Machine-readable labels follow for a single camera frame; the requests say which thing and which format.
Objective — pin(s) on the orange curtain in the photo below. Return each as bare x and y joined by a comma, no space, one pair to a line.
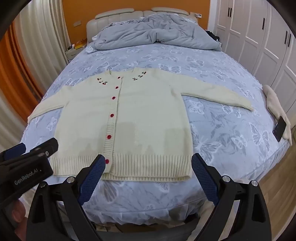
16,76

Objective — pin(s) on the bed with butterfly sheet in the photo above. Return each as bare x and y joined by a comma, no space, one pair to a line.
219,129

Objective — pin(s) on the wall socket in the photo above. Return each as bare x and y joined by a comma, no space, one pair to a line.
77,23

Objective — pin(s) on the dark clothes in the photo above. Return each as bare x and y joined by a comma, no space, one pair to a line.
212,36

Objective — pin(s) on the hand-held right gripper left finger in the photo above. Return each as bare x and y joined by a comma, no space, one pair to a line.
92,179

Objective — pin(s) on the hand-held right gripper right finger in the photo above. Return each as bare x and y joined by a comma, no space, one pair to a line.
204,179

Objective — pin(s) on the beige padded headboard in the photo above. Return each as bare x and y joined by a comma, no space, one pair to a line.
115,19

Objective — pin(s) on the cream cloth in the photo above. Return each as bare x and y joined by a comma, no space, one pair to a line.
274,102

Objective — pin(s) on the bedside table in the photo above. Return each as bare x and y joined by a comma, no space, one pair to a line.
71,55

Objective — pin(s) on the person's left hand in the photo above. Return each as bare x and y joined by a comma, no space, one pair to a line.
16,213

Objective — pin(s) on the white curtain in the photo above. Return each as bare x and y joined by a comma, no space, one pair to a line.
9,120
46,34

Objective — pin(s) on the black smartphone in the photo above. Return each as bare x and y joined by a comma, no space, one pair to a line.
279,128

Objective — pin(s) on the grey duvet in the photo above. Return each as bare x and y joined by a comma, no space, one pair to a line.
161,34

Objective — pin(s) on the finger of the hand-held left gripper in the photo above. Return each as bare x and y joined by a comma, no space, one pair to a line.
13,150
47,146

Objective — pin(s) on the cream knit cardigan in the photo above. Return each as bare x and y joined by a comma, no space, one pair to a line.
143,115

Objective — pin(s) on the yellow box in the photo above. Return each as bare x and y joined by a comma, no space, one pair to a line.
79,45

